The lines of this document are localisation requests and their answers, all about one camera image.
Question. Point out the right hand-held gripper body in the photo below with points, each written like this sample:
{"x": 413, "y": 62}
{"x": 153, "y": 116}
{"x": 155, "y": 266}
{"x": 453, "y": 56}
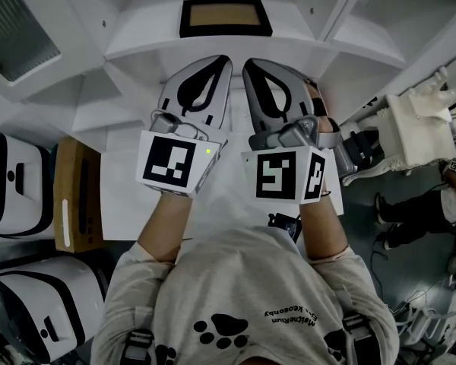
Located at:
{"x": 296, "y": 97}

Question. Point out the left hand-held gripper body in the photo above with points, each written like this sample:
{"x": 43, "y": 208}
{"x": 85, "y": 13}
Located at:
{"x": 182, "y": 89}

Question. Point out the white shelf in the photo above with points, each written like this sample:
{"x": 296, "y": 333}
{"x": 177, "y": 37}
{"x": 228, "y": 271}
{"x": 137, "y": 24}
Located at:
{"x": 144, "y": 40}

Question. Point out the black picture frame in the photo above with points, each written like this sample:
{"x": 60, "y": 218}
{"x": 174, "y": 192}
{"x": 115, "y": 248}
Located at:
{"x": 225, "y": 30}

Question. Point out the person's right forearm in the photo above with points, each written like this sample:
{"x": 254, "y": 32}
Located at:
{"x": 321, "y": 230}

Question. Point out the person's left forearm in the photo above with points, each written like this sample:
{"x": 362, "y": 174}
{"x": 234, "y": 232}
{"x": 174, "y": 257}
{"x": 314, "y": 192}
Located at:
{"x": 165, "y": 226}

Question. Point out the person's right hand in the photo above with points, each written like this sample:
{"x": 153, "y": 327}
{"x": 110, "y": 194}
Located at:
{"x": 314, "y": 91}

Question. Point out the white ornate furniture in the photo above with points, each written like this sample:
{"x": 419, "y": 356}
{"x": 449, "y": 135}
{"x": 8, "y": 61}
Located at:
{"x": 414, "y": 131}

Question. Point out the small black device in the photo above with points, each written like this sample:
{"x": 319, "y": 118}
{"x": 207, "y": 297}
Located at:
{"x": 283, "y": 223}

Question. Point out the brown cardboard box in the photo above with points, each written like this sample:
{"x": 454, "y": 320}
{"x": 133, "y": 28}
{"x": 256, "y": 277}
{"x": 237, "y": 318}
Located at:
{"x": 74, "y": 188}

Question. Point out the ribbed glass panel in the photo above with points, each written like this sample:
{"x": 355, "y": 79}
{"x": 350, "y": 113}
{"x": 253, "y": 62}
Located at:
{"x": 15, "y": 32}

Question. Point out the person's grey paw-print t-shirt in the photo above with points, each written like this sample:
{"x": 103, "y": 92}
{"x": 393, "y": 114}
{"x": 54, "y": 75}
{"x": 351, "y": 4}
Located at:
{"x": 247, "y": 280}

